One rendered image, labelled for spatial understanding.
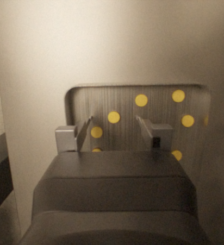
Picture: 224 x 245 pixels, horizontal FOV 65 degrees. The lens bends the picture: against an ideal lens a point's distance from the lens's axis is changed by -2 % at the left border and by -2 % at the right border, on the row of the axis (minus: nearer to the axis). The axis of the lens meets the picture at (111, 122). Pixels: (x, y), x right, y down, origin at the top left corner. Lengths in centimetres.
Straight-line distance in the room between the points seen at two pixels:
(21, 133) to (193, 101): 17
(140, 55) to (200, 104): 7
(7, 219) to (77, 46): 150
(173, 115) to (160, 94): 2
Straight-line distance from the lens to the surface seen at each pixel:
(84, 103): 17
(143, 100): 16
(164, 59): 17
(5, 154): 61
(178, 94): 17
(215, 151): 21
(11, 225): 162
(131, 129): 17
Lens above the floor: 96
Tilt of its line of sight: 73 degrees down
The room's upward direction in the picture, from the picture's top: 178 degrees counter-clockwise
